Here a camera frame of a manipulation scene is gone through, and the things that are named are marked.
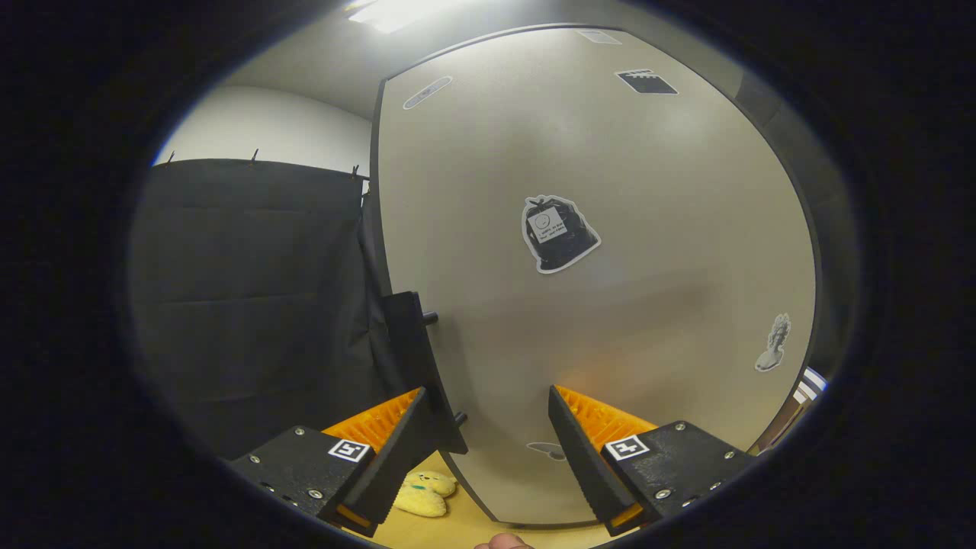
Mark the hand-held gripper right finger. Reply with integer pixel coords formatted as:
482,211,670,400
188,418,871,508
547,385,756,537

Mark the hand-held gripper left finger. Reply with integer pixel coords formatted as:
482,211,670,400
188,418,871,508
229,387,432,538

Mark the black door handle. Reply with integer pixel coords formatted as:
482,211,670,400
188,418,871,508
381,291,470,457

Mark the beige cabinet door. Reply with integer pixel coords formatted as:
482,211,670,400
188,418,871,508
372,25,821,528

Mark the yellow plush toy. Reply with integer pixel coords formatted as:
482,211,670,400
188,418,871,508
392,470,459,519

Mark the black backdrop cloth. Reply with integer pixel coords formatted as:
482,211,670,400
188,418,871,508
128,159,409,461

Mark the large ceiling light panel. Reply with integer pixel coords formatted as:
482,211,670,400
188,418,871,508
342,0,460,34

